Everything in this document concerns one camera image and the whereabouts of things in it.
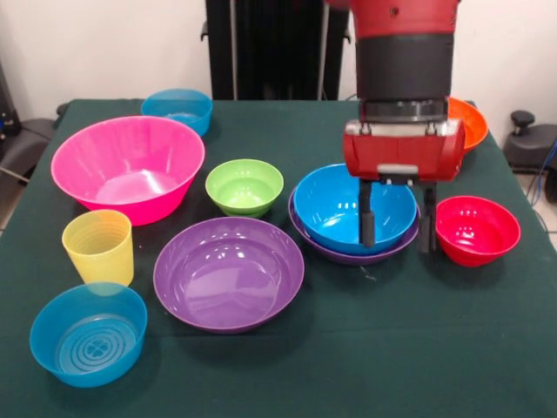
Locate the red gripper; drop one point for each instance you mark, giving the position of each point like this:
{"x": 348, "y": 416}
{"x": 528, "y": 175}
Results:
{"x": 400, "y": 150}

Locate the purple bowl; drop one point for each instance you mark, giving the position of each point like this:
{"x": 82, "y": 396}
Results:
{"x": 361, "y": 260}
{"x": 226, "y": 278}

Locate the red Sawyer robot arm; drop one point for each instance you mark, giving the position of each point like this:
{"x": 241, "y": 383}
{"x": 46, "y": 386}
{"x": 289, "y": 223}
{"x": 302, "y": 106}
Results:
{"x": 400, "y": 56}

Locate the small pink-red bowl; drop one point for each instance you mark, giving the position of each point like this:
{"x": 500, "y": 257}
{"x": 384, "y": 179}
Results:
{"x": 474, "y": 235}

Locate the dark green table cloth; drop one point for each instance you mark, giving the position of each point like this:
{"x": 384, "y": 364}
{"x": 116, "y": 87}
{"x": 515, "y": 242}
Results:
{"x": 304, "y": 305}

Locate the orange bowl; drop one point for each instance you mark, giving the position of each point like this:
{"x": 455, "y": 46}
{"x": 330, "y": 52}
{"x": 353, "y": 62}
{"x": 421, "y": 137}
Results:
{"x": 474, "y": 126}

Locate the black grey chair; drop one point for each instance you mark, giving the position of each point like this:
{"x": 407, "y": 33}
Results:
{"x": 528, "y": 143}
{"x": 24, "y": 146}

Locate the small green bowl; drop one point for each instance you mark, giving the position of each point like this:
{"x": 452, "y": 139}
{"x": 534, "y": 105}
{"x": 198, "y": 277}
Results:
{"x": 243, "y": 187}

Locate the translucent blue small bowl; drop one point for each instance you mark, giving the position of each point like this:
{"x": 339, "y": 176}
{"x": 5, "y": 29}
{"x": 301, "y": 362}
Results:
{"x": 87, "y": 344}
{"x": 191, "y": 115}

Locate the large pink bowl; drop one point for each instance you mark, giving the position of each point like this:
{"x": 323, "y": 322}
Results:
{"x": 130, "y": 165}

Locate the translucent yellow cup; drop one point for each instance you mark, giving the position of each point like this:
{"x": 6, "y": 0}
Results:
{"x": 98, "y": 248}

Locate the black equipment box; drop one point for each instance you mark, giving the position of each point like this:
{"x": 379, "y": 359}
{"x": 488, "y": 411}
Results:
{"x": 8, "y": 113}

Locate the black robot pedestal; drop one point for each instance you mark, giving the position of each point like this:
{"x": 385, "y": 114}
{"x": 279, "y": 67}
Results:
{"x": 278, "y": 48}

